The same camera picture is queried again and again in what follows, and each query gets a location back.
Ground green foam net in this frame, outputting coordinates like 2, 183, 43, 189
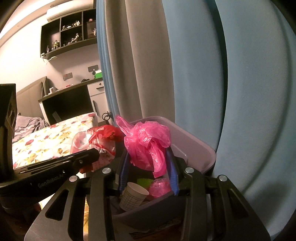
137, 177, 154, 190

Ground grey plastic bin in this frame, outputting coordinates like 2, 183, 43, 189
111, 116, 217, 227

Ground white drawer cabinet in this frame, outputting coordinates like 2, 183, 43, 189
87, 81, 112, 121

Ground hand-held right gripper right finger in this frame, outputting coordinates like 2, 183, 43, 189
166, 148, 271, 241

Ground dark wall shelf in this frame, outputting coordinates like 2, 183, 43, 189
40, 10, 97, 59

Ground dark top desk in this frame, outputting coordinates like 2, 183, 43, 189
38, 77, 104, 126

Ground white grid paper cup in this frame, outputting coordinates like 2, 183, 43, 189
119, 182, 150, 212

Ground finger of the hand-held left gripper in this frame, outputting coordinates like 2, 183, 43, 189
14, 148, 100, 175

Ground pink foam net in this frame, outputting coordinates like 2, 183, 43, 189
149, 179, 173, 199

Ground group of shelf figurines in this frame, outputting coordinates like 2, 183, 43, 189
46, 20, 97, 51

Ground red white plastic bag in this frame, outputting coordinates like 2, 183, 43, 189
70, 132, 91, 154
80, 125, 126, 173

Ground grey padded headboard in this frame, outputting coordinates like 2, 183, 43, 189
16, 76, 48, 121

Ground grey striped duvet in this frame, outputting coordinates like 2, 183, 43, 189
13, 113, 49, 143

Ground blue curtain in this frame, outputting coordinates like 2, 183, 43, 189
95, 0, 296, 241

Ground grey curtain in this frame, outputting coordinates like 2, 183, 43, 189
104, 0, 176, 123

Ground pink plastic bag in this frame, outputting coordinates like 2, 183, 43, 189
116, 115, 172, 178

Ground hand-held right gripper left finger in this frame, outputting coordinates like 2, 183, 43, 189
24, 152, 130, 241

